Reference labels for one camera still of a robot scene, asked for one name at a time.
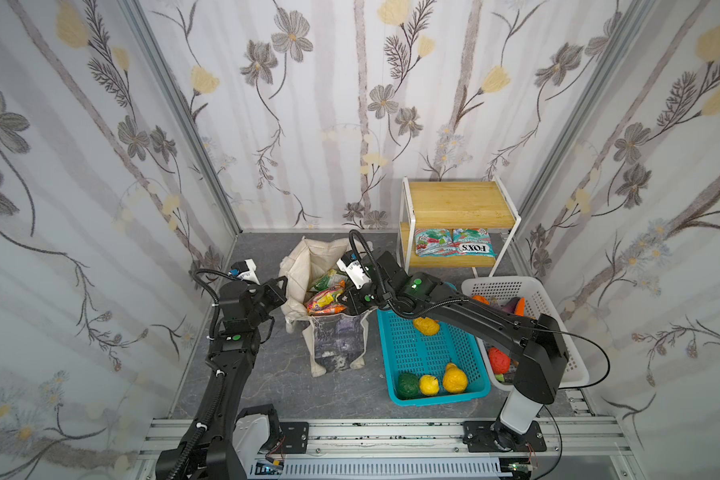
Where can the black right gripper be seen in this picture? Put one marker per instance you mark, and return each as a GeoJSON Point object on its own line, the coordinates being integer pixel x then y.
{"type": "Point", "coordinates": [353, 298]}

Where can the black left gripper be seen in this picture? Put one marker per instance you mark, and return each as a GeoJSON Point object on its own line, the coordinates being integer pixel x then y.
{"type": "Point", "coordinates": [277, 289]}

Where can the orange candy bag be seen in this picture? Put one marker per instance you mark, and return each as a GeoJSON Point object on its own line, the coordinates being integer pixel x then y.
{"type": "Point", "coordinates": [327, 302]}

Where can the cream canvas tote bag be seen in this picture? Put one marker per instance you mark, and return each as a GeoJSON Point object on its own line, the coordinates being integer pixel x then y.
{"type": "Point", "coordinates": [335, 342]}

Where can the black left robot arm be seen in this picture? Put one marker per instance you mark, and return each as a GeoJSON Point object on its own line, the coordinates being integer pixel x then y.
{"type": "Point", "coordinates": [239, 307]}

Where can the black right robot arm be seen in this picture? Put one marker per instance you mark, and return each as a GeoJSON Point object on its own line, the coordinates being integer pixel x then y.
{"type": "Point", "coordinates": [537, 345]}

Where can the red green candy bag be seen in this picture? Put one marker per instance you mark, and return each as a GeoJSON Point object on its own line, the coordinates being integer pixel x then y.
{"type": "Point", "coordinates": [434, 243]}

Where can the teal Fox's candy bag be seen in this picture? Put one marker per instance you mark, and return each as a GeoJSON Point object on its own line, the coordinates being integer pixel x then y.
{"type": "Point", "coordinates": [473, 242]}

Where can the teal plastic basket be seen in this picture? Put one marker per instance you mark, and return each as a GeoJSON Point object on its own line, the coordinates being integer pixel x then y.
{"type": "Point", "coordinates": [406, 350]}

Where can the yellow bumpy fruit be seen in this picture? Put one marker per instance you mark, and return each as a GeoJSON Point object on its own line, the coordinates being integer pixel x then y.
{"type": "Point", "coordinates": [426, 326]}

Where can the green avocado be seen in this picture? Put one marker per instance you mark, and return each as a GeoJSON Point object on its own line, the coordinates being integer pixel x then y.
{"type": "Point", "coordinates": [407, 386]}

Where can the yellow lemon front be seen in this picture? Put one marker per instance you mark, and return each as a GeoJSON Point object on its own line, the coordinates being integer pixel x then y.
{"type": "Point", "coordinates": [429, 385]}

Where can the white wooden two-tier shelf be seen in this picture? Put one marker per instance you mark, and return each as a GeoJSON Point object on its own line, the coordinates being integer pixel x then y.
{"type": "Point", "coordinates": [453, 204]}

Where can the yellow pear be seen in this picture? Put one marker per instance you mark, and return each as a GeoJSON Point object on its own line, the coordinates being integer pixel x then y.
{"type": "Point", "coordinates": [455, 380]}

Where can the purple eggplant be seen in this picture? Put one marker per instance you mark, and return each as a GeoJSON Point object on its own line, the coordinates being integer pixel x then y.
{"type": "Point", "coordinates": [510, 306]}

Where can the white plastic basket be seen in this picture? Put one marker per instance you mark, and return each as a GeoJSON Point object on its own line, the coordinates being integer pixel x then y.
{"type": "Point", "coordinates": [500, 289]}

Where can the orange carrot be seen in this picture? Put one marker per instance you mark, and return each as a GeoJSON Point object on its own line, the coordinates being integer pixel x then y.
{"type": "Point", "coordinates": [520, 307]}

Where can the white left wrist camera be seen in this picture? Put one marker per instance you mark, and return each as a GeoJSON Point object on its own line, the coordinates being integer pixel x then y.
{"type": "Point", "coordinates": [244, 270]}

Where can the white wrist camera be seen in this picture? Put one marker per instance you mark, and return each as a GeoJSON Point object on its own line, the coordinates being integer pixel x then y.
{"type": "Point", "coordinates": [351, 266]}
{"type": "Point", "coordinates": [244, 270]}

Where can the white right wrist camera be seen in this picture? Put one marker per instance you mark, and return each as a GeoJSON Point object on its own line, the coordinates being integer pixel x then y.
{"type": "Point", "coordinates": [351, 266]}

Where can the aluminium rail frame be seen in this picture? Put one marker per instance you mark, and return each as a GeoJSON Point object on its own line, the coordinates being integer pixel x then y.
{"type": "Point", "coordinates": [584, 447]}

